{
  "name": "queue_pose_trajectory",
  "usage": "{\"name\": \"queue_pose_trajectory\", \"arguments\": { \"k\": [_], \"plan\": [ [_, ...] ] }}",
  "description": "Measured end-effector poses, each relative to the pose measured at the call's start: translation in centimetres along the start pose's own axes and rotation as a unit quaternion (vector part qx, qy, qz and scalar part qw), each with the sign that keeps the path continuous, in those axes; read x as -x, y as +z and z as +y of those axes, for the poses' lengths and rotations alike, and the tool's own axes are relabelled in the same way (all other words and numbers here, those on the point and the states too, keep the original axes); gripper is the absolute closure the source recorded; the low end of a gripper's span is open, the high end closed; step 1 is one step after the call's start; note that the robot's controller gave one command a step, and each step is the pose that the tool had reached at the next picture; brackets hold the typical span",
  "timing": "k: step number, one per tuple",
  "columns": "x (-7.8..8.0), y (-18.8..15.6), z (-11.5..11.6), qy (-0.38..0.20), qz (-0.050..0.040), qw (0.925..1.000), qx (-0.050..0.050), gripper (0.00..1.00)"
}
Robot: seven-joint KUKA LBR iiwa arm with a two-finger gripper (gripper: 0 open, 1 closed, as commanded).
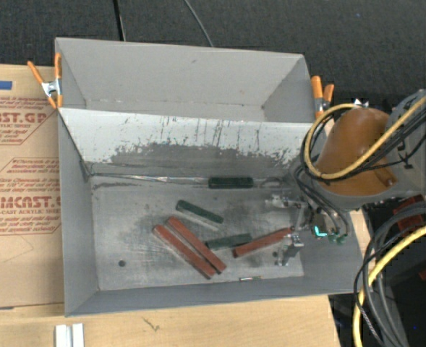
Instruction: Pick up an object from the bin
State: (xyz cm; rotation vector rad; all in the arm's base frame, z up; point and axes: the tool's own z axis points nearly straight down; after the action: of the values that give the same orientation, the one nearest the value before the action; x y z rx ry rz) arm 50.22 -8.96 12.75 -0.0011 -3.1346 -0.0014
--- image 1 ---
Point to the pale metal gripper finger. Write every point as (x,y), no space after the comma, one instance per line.
(292,248)
(283,202)

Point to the red-brown flat block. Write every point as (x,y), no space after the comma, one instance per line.
(197,245)
(261,243)
(183,252)

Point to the dark green flat block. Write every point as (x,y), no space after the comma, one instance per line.
(229,241)
(199,211)
(230,183)

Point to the grey metal bin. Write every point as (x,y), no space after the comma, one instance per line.
(144,208)

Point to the brown cardboard board, red print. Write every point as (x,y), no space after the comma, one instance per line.
(24,251)

